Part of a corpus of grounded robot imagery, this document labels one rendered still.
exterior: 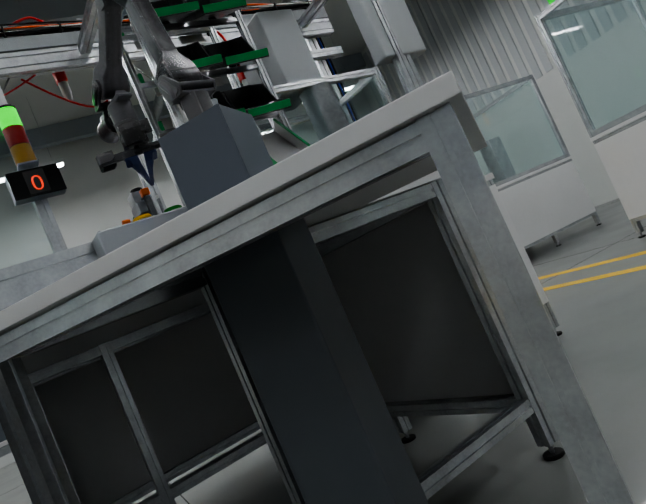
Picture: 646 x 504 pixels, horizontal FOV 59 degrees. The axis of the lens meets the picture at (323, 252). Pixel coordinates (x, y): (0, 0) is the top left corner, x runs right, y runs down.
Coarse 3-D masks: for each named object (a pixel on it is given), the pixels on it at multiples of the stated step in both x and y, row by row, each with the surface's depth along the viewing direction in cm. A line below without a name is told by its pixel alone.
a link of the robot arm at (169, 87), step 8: (160, 80) 109; (168, 80) 107; (200, 80) 109; (208, 80) 110; (160, 88) 110; (168, 88) 107; (176, 88) 106; (184, 88) 107; (192, 88) 109; (208, 88) 110; (216, 88) 111; (168, 96) 108; (176, 96) 106
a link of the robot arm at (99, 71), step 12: (96, 0) 121; (108, 0) 120; (108, 12) 122; (120, 12) 124; (108, 24) 123; (120, 24) 125; (108, 36) 124; (120, 36) 126; (108, 48) 126; (120, 48) 128; (108, 60) 127; (120, 60) 129; (96, 72) 129; (108, 72) 128; (120, 72) 130; (108, 84) 129; (120, 84) 131; (108, 96) 131
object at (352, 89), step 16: (352, 80) 269; (368, 80) 274; (288, 96) 248; (304, 96) 252; (352, 96) 266; (368, 96) 271; (288, 112) 245; (304, 112) 250; (320, 112) 254; (352, 112) 263; (368, 112) 268; (272, 128) 244; (304, 128) 247; (320, 128) 252
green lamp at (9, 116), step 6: (0, 108) 141; (6, 108) 141; (12, 108) 142; (0, 114) 141; (6, 114) 141; (12, 114) 142; (0, 120) 141; (6, 120) 141; (12, 120) 141; (18, 120) 142; (0, 126) 141; (6, 126) 141
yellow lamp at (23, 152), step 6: (18, 144) 140; (24, 144) 141; (30, 144) 143; (12, 150) 140; (18, 150) 140; (24, 150) 141; (30, 150) 142; (12, 156) 141; (18, 156) 140; (24, 156) 140; (30, 156) 141; (18, 162) 140
